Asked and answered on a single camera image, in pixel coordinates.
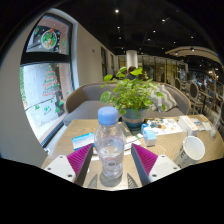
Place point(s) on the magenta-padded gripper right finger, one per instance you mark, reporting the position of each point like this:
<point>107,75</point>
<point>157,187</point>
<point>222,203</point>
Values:
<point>145,160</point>

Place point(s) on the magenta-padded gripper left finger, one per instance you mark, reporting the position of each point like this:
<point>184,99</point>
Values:
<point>78,160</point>

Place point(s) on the clear blue-capped water bottle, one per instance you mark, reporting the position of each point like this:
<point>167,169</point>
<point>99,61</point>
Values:
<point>110,146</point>

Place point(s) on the blue white card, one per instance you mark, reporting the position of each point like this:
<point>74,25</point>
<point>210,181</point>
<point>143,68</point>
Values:
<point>82,140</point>

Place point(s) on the small blue carton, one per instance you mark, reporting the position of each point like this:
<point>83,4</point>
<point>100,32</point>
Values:
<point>149,136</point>

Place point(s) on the white leaflet with pictures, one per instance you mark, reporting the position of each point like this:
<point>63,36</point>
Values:
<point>166,126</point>

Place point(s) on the white mug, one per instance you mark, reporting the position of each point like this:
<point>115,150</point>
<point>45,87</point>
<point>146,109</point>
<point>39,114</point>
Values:
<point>191,151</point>

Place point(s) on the grey curved sofa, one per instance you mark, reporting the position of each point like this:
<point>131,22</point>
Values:
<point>83,106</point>

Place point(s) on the white and orange box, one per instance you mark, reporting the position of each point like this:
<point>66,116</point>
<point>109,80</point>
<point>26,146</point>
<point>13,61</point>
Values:
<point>188,125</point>

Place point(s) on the green potted plant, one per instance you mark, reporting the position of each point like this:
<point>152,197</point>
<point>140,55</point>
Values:
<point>131,95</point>

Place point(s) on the grey white chevron cushion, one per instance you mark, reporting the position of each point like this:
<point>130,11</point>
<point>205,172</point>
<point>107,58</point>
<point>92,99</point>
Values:
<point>168,96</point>

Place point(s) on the small blue white box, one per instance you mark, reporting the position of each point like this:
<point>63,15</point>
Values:
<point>204,125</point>

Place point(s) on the window with holiday stickers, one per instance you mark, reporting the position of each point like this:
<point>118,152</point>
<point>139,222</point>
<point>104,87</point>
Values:
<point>46,86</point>

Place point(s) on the group of dining chairs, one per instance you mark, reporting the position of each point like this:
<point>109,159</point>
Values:
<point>200,95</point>

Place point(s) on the person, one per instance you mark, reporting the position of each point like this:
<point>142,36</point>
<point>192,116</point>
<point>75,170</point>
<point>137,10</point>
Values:
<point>131,73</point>

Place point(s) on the group of ceiling lights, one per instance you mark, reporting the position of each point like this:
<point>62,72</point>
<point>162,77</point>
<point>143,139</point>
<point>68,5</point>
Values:
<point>117,11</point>

